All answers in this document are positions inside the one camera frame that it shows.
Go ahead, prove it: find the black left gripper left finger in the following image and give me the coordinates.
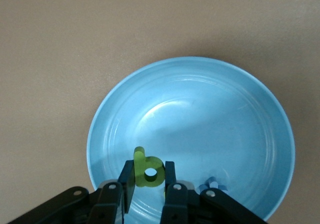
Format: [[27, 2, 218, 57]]
[[7, 160, 138, 224]]

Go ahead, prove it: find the brown table cover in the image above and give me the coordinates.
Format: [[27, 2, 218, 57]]
[[0, 0, 320, 224]]

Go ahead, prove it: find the green lowercase letter b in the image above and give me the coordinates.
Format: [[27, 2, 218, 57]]
[[133, 146, 166, 189]]

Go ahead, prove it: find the blue plate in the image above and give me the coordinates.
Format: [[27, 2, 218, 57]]
[[86, 56, 296, 222]]

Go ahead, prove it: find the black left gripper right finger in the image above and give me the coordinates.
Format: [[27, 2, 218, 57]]
[[159, 160, 269, 224]]

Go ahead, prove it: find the blue plus sign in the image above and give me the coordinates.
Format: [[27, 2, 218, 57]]
[[197, 176, 230, 196]]

